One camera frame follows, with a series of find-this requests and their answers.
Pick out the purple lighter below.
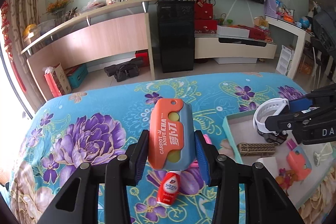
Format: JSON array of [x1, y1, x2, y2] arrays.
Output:
[[286, 139, 297, 151]]

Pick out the cream TV stand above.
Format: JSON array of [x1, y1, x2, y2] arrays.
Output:
[[195, 34, 277, 64]]

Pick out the white smartwatch black screen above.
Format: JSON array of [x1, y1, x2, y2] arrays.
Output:
[[252, 98, 289, 135]]

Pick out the red hanging ornament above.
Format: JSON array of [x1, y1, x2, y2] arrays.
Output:
[[1, 1, 27, 93]]

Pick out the black toy car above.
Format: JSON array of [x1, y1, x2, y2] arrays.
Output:
[[257, 130, 288, 146]]

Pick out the red stain remover bottle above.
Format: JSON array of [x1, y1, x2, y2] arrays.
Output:
[[157, 171, 181, 206]]

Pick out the pink blue foam toy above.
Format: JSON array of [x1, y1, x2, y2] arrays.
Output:
[[286, 147, 312, 181]]

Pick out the white flat box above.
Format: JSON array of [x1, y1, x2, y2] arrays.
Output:
[[217, 26, 249, 38]]

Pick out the gold patterned lighter box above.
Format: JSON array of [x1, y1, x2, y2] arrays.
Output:
[[237, 143, 276, 156]]

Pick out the floral blue tablecloth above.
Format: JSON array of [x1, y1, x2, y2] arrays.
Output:
[[7, 72, 336, 224]]

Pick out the red handbag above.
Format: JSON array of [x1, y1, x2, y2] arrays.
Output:
[[191, 0, 214, 20]]

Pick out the black metal chair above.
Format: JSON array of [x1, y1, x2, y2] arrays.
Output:
[[304, 9, 336, 88]]

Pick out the pink pup toy figure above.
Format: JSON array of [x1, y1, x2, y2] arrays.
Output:
[[276, 168, 299, 192]]

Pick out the white side desk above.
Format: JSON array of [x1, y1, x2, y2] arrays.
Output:
[[265, 16, 311, 79]]

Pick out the wooden desk with shelf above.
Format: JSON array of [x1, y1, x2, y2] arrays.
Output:
[[21, 0, 157, 101]]

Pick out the teal storage crate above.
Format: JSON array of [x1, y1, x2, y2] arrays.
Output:
[[65, 64, 88, 89]]

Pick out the red gift box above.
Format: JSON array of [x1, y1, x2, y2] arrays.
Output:
[[194, 19, 217, 34]]

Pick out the orange blue carrot knife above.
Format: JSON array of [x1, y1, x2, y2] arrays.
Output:
[[148, 98, 195, 171]]

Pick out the orange flower bouquet vase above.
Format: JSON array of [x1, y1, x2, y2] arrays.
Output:
[[46, 0, 74, 26]]

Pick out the teal shallow box tray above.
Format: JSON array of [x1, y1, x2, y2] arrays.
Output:
[[222, 111, 335, 208]]

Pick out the black water dispenser cabinet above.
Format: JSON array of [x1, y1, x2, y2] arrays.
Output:
[[157, 0, 195, 73]]

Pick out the white plastic clip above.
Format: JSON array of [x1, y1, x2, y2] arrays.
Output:
[[313, 143, 333, 166]]

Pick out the black bag on floor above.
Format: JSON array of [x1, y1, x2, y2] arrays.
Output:
[[104, 57, 143, 83]]

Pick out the red gift bag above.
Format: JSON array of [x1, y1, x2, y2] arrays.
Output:
[[43, 63, 72, 98]]

